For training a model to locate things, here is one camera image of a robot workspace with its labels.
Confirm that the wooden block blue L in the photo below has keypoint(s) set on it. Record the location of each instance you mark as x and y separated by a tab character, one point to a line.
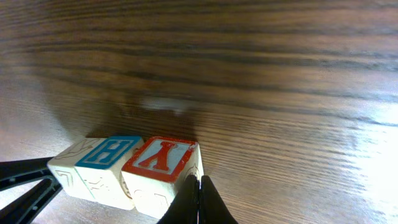
100	170

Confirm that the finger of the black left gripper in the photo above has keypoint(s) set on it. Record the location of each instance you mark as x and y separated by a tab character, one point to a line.
25	208
15	173

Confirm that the wooden block red U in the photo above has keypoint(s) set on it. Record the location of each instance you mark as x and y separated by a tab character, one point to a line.
156	172

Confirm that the wooden block ice cream picture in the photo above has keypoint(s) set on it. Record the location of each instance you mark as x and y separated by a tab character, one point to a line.
63	169

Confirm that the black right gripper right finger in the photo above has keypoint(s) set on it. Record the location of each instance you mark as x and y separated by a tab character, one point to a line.
212	209

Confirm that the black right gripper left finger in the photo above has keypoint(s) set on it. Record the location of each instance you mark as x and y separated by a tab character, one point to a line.
184	208

